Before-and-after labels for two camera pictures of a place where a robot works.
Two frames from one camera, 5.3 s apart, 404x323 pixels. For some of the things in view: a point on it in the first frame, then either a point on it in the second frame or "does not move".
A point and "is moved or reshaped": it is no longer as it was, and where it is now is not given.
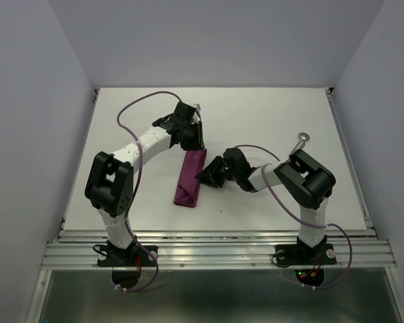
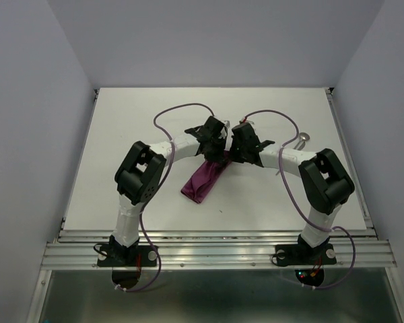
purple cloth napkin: (188, 184) is moved or reshaped
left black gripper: (198, 142) to (219, 157)
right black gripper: (210, 173) to (233, 156)
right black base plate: (305, 254) does not move
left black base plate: (132, 256) does not move
